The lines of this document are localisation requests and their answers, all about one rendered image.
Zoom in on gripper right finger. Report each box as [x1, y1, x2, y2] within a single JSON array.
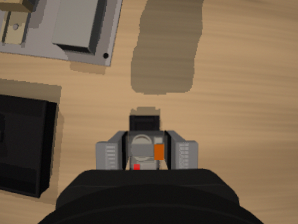
[[164, 130, 198, 169]]

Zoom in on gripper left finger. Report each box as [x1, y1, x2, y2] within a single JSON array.
[[95, 131, 128, 170]]

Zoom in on grey mounting plate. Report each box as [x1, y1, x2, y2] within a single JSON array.
[[0, 0, 123, 66]]

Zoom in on black open-top tray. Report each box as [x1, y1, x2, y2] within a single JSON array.
[[0, 94, 57, 198]]

